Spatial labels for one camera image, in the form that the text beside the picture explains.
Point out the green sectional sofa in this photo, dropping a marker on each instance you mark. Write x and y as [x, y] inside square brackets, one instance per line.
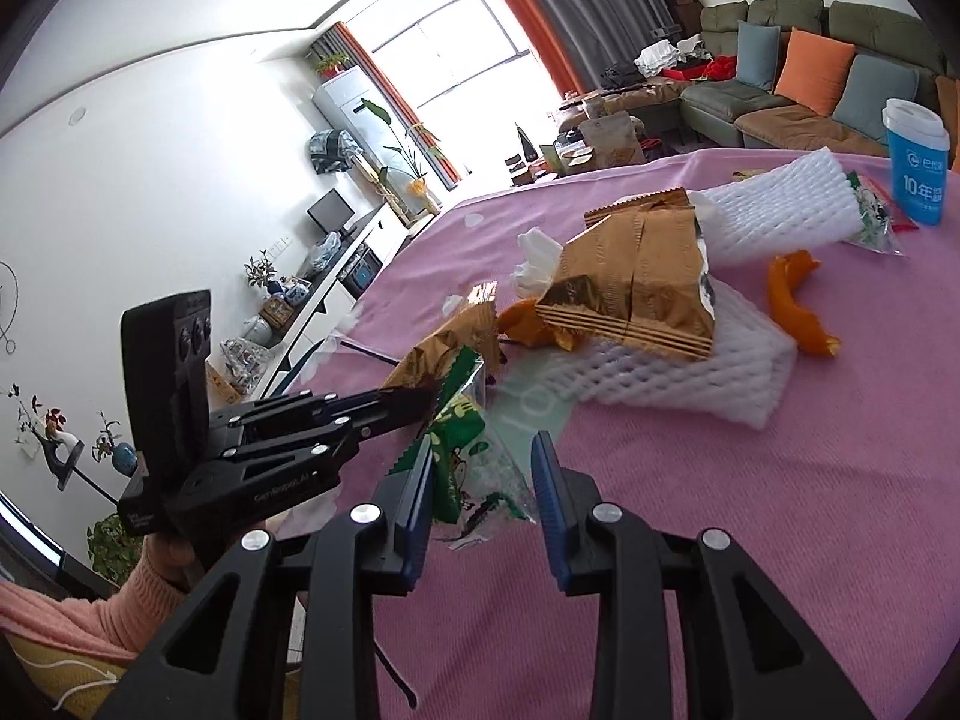
[780, 116]

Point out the blue vase with twigs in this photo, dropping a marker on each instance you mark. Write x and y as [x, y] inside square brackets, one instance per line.
[120, 456]

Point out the blue cushion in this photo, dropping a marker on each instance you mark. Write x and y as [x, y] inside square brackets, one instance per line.
[874, 96]
[757, 52]

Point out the red cloth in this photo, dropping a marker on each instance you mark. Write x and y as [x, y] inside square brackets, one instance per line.
[712, 69]

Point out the white and black tv cabinet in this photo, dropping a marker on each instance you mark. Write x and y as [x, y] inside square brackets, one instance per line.
[352, 270]

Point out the orange peel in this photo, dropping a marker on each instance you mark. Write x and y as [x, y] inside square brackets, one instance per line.
[525, 322]
[787, 307]

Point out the brown paper bag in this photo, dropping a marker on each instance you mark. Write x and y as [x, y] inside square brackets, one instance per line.
[613, 136]

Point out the large gold foil wrapper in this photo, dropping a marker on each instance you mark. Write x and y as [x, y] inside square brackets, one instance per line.
[630, 270]

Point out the white standing air conditioner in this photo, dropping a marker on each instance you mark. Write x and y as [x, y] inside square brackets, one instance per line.
[352, 109]

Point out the small plant in blue vase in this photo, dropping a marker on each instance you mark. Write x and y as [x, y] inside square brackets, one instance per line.
[262, 270]

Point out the orange cushion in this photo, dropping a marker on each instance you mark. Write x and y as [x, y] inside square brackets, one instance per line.
[814, 71]

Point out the green potted plant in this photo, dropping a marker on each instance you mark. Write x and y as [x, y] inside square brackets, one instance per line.
[116, 547]

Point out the white crumpled tissue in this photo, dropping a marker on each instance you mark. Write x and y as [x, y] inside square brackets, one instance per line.
[536, 262]

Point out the tall leafy plant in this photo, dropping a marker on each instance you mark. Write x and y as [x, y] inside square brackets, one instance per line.
[409, 139]

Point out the clear plastic bag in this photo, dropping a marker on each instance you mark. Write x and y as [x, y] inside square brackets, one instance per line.
[321, 251]

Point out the black monitor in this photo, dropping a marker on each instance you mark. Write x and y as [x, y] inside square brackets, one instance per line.
[328, 211]

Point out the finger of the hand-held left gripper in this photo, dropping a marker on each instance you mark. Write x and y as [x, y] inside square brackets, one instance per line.
[315, 446]
[337, 405]

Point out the green snack packet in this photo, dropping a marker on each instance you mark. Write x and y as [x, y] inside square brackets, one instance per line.
[457, 435]

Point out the black bag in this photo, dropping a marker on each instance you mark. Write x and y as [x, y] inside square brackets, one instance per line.
[621, 73]

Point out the standing fan with patterned cover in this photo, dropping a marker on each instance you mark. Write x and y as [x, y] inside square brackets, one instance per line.
[334, 150]

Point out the clear plastic wrapper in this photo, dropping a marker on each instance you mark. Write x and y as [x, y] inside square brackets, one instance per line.
[534, 399]

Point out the white foam fruit net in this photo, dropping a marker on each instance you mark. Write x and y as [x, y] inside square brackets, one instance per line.
[675, 382]
[780, 202]

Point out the white ceramic jar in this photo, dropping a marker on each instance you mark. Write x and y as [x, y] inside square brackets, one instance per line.
[259, 331]

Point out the green and red packet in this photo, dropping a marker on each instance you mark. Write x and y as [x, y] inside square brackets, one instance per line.
[874, 211]

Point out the blue and white paper cup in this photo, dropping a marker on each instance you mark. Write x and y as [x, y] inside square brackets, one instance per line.
[919, 172]

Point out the small gold foil wrapper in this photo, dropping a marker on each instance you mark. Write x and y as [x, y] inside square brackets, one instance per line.
[450, 345]

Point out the brown boxes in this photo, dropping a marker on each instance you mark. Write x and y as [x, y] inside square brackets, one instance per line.
[682, 9]

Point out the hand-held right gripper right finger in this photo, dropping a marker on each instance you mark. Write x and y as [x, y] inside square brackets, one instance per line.
[550, 514]

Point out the person's left forearm pink sleeve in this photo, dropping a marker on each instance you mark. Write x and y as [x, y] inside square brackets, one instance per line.
[82, 607]

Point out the yellow flower bouquet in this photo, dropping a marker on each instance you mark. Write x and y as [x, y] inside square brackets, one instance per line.
[416, 187]

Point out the orange and grey curtain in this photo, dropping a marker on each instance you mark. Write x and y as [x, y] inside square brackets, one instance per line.
[390, 90]

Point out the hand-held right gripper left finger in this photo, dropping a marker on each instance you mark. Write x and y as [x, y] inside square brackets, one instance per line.
[416, 514]

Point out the small plant on air conditioner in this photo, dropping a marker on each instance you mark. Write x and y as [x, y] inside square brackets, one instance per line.
[332, 64]

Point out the yellow cloth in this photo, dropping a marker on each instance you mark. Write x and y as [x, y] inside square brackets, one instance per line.
[45, 682]

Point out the white clothes pile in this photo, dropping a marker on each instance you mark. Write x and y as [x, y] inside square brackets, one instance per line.
[658, 56]

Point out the large window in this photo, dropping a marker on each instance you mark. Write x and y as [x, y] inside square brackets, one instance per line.
[465, 75]

